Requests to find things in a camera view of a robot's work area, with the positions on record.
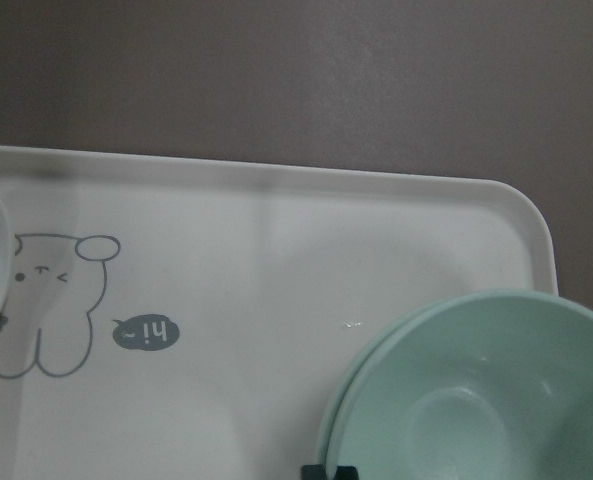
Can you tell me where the green bowl on tray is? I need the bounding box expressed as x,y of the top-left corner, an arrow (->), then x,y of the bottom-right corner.
317,299 -> 457,480

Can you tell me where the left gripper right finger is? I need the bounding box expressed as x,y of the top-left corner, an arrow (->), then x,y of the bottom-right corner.
334,466 -> 360,480

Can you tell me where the green bowl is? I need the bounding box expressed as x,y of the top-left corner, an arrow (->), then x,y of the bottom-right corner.
319,291 -> 593,479
317,299 -> 457,480

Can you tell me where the beige serving tray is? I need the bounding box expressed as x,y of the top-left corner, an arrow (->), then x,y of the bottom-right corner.
0,147 -> 558,479

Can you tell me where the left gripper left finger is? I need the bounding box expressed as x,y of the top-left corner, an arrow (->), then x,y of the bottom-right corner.
300,464 -> 325,480

